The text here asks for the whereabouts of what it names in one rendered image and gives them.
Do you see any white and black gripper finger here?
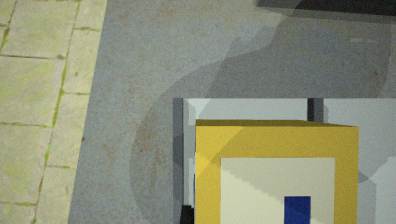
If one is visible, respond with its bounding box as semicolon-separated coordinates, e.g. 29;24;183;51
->
180;205;195;224

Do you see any yellow butter carton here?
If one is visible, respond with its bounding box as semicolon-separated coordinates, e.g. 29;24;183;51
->
194;119;359;224

